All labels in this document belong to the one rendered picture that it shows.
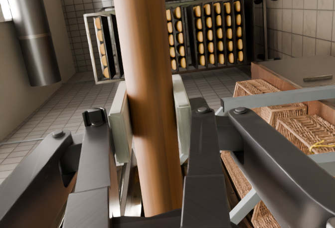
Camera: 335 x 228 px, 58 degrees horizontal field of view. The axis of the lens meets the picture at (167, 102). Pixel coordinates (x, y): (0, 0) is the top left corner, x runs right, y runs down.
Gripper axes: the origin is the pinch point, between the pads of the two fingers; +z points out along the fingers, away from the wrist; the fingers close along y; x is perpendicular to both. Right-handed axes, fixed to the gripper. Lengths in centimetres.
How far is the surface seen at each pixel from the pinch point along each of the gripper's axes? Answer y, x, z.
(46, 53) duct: -111, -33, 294
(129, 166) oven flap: -22, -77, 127
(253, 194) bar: 19, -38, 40
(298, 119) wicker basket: 51, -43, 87
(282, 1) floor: 117, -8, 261
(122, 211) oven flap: -22, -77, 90
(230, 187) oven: 31, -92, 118
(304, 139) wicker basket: 45, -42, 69
